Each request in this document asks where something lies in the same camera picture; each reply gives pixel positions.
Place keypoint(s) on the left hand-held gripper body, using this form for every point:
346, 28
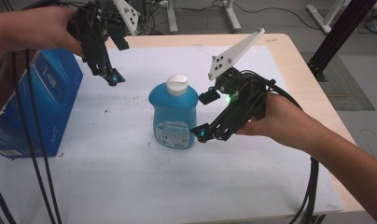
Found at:
91, 34

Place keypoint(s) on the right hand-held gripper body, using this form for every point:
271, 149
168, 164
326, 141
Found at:
245, 99

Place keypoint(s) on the blue bottle with white cap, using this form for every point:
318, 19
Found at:
174, 115

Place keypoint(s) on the person's right hand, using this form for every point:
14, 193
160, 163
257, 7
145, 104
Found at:
280, 121

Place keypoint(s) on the person's left hand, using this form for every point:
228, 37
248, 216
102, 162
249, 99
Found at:
46, 28

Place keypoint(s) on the blue cardboard box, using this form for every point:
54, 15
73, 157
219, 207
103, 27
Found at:
53, 102

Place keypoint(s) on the white table mat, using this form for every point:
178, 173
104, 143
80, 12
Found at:
130, 180

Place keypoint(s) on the grey floor mat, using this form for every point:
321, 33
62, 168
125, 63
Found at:
348, 84

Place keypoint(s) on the white slanted desk leg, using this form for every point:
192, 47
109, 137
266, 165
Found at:
326, 15

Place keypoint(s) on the black aluminium post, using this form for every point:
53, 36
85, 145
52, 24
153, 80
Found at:
342, 34

